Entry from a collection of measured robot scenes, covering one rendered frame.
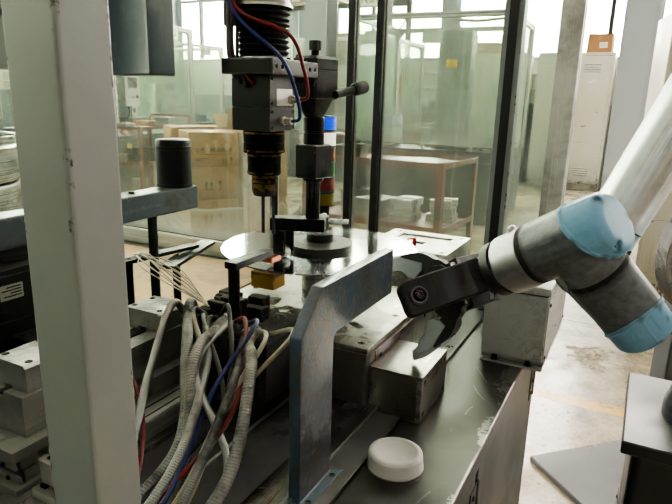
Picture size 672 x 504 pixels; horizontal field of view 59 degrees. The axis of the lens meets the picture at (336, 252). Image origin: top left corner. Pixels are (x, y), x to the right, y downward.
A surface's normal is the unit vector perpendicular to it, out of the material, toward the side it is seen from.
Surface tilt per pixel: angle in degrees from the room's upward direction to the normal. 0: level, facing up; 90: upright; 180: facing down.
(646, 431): 0
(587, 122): 90
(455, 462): 0
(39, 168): 90
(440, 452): 0
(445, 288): 60
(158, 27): 90
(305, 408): 90
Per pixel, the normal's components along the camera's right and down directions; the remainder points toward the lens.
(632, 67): -0.47, 0.21
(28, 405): 0.89, 0.14
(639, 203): -0.14, 0.22
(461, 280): 0.11, -0.27
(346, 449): 0.03, -0.97
